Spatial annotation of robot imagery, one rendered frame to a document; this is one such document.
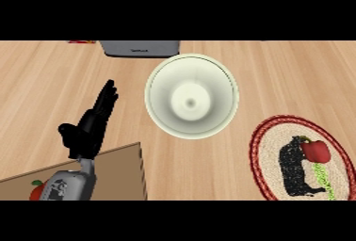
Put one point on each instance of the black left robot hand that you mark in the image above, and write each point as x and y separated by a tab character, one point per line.
87	131

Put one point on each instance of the white bowl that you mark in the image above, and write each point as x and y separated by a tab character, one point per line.
192	97

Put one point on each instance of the round red-rimmed woven placemat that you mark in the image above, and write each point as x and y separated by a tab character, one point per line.
273	150

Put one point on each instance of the brown wooden box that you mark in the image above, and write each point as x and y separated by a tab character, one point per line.
118	175

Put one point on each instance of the red vegetable with green stem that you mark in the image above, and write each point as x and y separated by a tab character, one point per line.
36	192

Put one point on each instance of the red and yellow packet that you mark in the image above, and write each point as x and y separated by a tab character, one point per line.
81	41

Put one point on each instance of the grey appliance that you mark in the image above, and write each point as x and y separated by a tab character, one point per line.
139	47

